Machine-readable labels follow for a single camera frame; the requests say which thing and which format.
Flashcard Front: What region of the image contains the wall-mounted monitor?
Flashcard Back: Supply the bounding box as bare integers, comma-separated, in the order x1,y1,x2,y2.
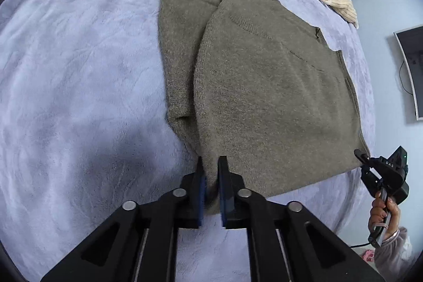
393,25,423,121

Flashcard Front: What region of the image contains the person's right hand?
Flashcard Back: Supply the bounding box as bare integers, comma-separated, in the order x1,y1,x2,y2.
368,191,402,241

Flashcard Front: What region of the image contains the lavender plush blanket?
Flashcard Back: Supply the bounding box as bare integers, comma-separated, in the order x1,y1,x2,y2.
0,0,377,282

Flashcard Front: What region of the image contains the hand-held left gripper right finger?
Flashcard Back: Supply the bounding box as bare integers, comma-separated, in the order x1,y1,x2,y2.
218,155,385,282

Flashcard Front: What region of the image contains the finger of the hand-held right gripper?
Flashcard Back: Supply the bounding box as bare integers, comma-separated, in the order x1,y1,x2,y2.
354,149,371,164

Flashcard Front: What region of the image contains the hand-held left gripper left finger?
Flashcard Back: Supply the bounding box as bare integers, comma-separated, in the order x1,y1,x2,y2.
40,156,208,282

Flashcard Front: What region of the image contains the olive brown knit sweater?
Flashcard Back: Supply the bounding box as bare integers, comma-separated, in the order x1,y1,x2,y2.
158,0,371,216

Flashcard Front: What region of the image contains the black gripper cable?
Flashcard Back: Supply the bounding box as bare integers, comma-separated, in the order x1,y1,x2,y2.
350,234,380,249

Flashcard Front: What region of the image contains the person's right forearm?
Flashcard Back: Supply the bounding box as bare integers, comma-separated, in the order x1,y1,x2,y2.
373,226,414,280

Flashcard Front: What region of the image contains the black monitor cable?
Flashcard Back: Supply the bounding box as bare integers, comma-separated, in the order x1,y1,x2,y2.
398,60,416,95

